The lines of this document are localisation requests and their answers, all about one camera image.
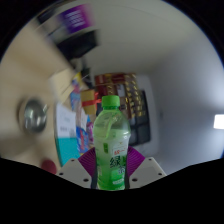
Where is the teal book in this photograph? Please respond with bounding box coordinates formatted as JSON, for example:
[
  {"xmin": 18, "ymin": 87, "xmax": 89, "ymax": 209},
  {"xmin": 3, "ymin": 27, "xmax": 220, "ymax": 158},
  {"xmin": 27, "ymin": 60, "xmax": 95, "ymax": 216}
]
[{"xmin": 54, "ymin": 136, "xmax": 81, "ymax": 167}]

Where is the yellow gift box red ribbon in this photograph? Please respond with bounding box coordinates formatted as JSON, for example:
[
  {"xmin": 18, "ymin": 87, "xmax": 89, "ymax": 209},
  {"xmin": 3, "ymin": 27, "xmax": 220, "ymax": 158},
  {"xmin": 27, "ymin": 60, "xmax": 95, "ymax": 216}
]
[{"xmin": 80, "ymin": 88, "xmax": 102, "ymax": 116}]

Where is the ceiling tube light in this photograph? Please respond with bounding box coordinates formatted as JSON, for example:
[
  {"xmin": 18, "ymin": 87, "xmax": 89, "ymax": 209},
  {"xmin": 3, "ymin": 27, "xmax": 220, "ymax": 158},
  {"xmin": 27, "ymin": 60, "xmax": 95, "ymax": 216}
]
[{"xmin": 213, "ymin": 113, "xmax": 224, "ymax": 130}]

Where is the wooden shelf unit with trophies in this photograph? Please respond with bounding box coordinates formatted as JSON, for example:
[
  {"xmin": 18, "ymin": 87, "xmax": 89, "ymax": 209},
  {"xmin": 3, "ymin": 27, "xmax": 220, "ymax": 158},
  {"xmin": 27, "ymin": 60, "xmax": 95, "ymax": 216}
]
[{"xmin": 94, "ymin": 73, "xmax": 144, "ymax": 121}]

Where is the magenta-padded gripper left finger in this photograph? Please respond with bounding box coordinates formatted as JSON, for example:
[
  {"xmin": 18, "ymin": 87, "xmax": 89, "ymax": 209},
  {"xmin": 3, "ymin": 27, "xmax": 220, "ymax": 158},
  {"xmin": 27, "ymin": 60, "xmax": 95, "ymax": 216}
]
[{"xmin": 56, "ymin": 147, "xmax": 99, "ymax": 189}]

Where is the small pale yellow notebook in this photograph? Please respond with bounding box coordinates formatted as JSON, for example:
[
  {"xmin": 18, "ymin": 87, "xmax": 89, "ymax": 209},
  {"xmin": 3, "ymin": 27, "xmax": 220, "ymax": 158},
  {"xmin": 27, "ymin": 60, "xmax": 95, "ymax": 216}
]
[{"xmin": 49, "ymin": 68, "xmax": 79, "ymax": 101}]

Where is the purple sign board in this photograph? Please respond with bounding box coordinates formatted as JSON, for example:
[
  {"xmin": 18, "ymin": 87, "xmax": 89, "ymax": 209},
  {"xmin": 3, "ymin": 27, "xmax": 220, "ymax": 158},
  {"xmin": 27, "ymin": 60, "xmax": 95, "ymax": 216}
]
[{"xmin": 58, "ymin": 4, "xmax": 96, "ymax": 34}]

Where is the flat round red coaster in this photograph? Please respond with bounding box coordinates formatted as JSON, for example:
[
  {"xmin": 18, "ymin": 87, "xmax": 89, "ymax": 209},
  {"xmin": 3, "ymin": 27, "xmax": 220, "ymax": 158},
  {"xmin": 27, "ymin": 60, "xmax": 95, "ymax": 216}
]
[{"xmin": 40, "ymin": 159, "xmax": 58, "ymax": 175}]

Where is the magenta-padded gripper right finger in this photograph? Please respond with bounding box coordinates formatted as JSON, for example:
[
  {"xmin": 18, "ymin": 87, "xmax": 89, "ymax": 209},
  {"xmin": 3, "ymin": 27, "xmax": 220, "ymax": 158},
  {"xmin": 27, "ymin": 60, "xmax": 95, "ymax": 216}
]
[{"xmin": 125, "ymin": 145, "xmax": 168, "ymax": 189}]

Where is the small metal cup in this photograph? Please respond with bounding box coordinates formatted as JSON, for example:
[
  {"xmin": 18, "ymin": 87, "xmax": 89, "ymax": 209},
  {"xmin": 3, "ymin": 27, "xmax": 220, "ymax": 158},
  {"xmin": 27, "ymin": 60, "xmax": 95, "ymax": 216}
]
[{"xmin": 18, "ymin": 97, "xmax": 50, "ymax": 135}]

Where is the black office chair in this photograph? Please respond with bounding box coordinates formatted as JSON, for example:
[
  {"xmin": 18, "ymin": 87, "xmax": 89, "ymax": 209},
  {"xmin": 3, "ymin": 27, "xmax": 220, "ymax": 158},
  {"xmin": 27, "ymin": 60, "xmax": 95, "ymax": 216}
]
[{"xmin": 54, "ymin": 31, "xmax": 101, "ymax": 63}]

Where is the dark glass door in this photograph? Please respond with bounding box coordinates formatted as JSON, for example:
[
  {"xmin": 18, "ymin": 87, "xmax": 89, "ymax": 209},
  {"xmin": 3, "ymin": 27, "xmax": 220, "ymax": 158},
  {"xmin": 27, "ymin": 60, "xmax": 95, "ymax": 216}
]
[{"xmin": 128, "ymin": 89, "xmax": 153, "ymax": 146}]

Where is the green tea plastic bottle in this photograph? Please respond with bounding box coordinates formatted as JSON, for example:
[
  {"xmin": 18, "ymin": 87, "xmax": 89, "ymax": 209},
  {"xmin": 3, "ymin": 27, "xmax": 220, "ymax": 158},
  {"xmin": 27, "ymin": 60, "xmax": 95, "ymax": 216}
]
[{"xmin": 92, "ymin": 94, "xmax": 132, "ymax": 192}]

